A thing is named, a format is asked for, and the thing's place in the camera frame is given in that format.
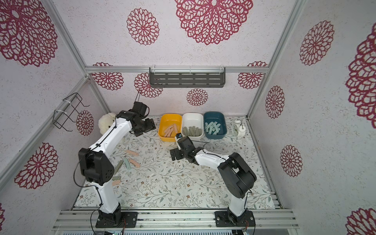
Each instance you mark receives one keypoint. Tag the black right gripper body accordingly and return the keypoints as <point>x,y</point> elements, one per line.
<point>177,153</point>

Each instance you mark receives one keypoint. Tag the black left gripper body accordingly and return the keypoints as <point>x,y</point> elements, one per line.
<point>144,126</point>

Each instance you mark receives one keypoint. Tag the white storage box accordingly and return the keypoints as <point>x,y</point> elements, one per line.
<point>193,119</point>

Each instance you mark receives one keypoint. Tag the yellow storage box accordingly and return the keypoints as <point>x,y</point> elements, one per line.
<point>167,120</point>

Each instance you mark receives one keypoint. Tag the dark teal storage box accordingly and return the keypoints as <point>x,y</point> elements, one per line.
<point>220,118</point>

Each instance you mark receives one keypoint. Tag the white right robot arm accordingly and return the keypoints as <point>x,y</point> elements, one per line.
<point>235,172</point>

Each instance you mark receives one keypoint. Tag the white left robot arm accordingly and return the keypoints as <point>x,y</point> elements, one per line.
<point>94,161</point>

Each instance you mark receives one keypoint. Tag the white plush dog toy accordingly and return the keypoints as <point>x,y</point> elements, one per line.
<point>105,122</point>

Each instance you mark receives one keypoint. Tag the white alarm clock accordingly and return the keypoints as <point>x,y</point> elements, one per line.
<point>238,129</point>

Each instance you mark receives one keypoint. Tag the grey wall shelf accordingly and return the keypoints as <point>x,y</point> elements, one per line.
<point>187,78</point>

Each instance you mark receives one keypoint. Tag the black wire wall rack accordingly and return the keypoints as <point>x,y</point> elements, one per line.
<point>63,114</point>

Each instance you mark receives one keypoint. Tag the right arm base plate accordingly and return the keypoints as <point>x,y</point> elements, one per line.
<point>228,219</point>

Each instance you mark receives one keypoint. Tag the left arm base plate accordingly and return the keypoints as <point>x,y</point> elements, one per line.
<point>117,220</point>

